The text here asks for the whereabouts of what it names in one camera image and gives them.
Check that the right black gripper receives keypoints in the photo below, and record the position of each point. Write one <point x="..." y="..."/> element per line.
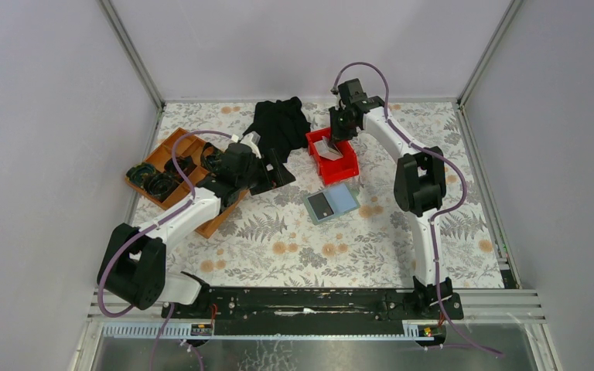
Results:
<point x="336" y="134"/>

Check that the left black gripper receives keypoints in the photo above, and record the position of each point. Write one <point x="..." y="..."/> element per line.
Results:
<point x="271" y="178"/>

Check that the dark grey credit card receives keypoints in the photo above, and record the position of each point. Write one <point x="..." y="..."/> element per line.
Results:
<point x="320" y="206"/>

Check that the red plastic bin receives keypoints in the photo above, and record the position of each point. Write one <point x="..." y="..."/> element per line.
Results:
<point x="334" y="162"/>

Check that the grey-green card holder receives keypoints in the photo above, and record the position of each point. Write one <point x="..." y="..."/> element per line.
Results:
<point x="342" y="199"/>

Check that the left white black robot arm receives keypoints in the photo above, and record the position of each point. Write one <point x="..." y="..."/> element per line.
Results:
<point x="134" y="264"/>

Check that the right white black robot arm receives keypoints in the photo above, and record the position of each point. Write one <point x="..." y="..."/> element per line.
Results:
<point x="419" y="184"/>

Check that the black cloth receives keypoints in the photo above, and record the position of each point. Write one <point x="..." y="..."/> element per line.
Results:
<point x="281" y="125"/>

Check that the rolled dark patterned tie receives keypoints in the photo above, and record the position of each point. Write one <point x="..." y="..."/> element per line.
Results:
<point x="137" y="174"/>

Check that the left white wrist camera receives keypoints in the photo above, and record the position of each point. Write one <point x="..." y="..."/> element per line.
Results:
<point x="251" y="140"/>

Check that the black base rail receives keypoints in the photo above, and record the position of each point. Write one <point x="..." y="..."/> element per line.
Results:
<point x="311" y="311"/>

